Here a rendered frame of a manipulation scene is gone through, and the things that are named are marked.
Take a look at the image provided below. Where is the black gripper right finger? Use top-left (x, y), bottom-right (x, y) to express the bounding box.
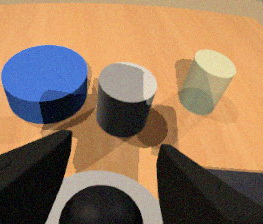
top-left (156, 144), bottom-right (263, 224)

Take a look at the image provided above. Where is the blue short cylinder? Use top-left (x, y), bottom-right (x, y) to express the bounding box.
top-left (1, 44), bottom-right (88, 124)

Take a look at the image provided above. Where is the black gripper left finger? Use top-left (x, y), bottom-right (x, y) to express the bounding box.
top-left (0, 129), bottom-right (72, 224)

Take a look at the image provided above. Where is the dark grey rectangular block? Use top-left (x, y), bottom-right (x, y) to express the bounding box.
top-left (207, 168), bottom-right (263, 206)

